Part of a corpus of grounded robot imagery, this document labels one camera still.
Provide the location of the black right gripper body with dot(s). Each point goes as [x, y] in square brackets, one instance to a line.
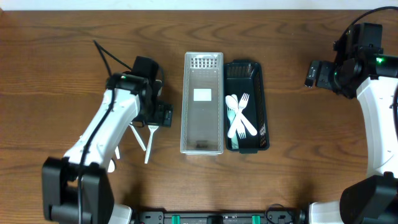
[322, 74]

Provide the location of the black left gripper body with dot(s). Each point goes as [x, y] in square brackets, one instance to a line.
[154, 116]

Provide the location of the white spoon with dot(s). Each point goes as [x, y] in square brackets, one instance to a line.
[152, 129]

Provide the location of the white utensil handle diagonal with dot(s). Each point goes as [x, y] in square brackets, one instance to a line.
[138, 137]

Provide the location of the white utensil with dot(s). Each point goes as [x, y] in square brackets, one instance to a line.
[117, 153]

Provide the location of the pale green plastic fork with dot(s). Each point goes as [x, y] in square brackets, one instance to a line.
[231, 115]

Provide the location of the pink-white plastic spoon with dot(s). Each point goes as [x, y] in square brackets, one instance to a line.
[247, 124]

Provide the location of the pink plastic fork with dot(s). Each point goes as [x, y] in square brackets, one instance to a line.
[233, 104]

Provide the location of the white plastic fork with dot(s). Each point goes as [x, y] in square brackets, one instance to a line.
[241, 132]

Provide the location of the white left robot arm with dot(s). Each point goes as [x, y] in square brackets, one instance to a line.
[76, 188]

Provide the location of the white spoon near arm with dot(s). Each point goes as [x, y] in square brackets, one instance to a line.
[112, 166]

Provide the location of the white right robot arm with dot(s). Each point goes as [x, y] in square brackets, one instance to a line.
[371, 78]

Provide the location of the clear mesh plastic basket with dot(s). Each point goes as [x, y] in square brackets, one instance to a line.
[202, 129]

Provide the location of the dark green mesh basket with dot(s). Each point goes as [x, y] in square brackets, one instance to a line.
[245, 76]

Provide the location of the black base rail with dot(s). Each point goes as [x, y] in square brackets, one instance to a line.
[275, 214]

